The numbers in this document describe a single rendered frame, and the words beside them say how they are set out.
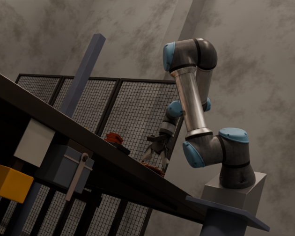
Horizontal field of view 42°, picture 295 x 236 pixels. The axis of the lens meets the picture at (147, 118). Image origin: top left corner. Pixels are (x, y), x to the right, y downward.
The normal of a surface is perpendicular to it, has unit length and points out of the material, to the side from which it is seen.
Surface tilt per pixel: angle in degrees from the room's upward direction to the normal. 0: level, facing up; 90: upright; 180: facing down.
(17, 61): 90
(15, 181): 90
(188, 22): 90
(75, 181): 90
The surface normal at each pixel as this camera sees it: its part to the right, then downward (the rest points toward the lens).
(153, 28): -0.56, -0.43
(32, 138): 0.78, 0.10
